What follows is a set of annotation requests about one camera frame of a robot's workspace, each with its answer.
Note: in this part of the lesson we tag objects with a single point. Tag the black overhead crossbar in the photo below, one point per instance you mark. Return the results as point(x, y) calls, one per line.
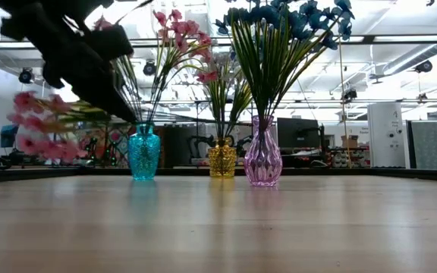
point(369, 38)

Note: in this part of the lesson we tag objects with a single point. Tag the tilted dark blue monitor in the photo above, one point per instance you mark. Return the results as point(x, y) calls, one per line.
point(8, 136)

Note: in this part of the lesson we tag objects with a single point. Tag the colourful patterned cloth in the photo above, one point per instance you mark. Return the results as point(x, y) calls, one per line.
point(118, 136)

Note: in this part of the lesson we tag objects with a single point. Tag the brown cardboard box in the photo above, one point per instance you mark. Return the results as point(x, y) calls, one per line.
point(349, 141)

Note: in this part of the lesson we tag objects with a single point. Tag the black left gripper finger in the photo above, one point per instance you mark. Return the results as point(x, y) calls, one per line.
point(104, 100)
point(110, 43)

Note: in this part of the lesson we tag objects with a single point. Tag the yellow glass vase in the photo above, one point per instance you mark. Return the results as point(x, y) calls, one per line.
point(222, 163)

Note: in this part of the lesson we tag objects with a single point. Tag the black ceiling-mounted camera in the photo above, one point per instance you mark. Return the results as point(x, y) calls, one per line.
point(149, 69)
point(424, 66)
point(26, 76)

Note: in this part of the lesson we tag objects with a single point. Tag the pink artificial flower bunch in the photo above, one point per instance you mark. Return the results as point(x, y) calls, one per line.
point(182, 28)
point(32, 144)
point(102, 23)

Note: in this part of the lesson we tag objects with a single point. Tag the purple glass vase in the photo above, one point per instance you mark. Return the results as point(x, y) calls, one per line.
point(263, 163)

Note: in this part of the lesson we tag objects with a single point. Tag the shelf with small items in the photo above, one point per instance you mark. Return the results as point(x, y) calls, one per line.
point(349, 159)

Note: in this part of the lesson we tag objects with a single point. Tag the white cabinet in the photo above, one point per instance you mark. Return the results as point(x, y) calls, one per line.
point(385, 132)

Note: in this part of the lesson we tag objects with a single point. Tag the black computer monitor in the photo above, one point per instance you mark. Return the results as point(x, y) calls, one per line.
point(298, 132)

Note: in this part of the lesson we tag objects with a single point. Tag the black aluminium table frame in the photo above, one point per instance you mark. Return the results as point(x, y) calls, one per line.
point(393, 174)

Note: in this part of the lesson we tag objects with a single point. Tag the teal glass vase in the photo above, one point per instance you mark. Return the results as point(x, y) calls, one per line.
point(143, 159)

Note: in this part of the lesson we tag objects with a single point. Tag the grey patterned partition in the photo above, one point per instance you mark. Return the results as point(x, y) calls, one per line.
point(431, 148)

